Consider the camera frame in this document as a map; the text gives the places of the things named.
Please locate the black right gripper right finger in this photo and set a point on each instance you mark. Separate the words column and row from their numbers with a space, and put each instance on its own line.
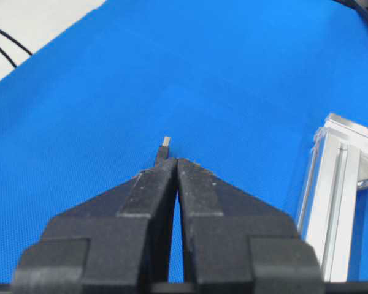
column 236, row 243

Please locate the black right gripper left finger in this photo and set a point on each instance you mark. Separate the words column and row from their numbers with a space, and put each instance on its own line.
column 111, row 243

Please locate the aluminium extrusion frame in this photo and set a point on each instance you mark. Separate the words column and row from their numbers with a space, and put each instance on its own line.
column 337, row 171

